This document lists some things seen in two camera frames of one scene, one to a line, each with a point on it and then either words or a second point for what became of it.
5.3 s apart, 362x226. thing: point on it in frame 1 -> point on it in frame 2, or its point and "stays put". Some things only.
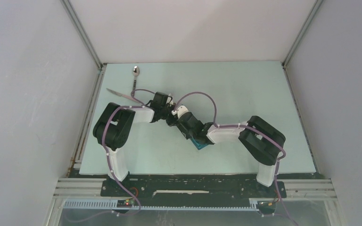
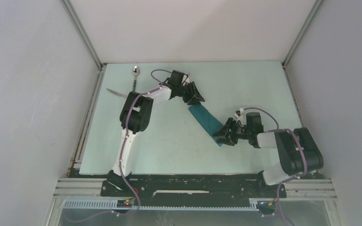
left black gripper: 173,121 -> 193,91
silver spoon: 135,72 stays put
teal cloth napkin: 198,146 -> 208,121
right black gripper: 184,130 -> 231,140
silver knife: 122,95 stays put
